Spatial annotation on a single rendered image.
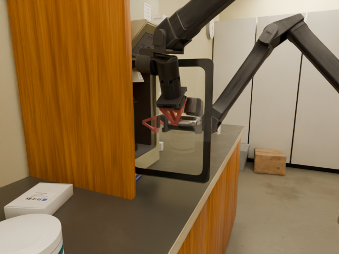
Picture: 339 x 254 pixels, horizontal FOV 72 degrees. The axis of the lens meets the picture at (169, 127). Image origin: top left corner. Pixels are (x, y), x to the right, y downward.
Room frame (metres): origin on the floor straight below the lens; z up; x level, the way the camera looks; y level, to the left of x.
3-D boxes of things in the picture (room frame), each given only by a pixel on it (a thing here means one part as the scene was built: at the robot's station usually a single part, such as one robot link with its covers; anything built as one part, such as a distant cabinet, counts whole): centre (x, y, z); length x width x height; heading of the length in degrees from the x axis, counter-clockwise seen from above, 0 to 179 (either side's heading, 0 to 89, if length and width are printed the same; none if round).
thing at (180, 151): (0.77, 0.01, 1.19); 0.30 x 0.01 x 0.40; 71
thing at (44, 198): (0.67, 0.40, 0.96); 0.16 x 0.12 x 0.04; 175
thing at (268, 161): (3.26, -1.46, 0.14); 0.41 x 0.33 x 0.29; 73
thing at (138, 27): (0.94, 0.06, 1.46); 0.32 x 0.12 x 0.10; 157
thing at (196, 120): (0.71, -0.05, 1.20); 0.10 x 0.05 x 0.03; 71
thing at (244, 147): (3.47, -0.90, 0.17); 0.60 x 0.42 x 0.33; 65
